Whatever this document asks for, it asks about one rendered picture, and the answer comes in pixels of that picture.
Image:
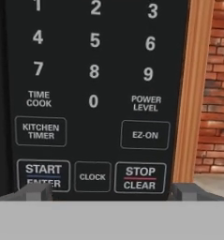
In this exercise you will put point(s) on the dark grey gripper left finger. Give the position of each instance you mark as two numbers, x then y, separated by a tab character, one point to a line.
35	192

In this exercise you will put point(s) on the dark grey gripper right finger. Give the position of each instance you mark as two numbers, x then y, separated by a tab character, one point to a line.
191	192

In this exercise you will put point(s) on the black microwave oven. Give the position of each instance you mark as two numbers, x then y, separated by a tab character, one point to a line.
91	93

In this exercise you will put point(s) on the wooden cabinet side panel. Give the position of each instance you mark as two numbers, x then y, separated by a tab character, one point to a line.
191	93

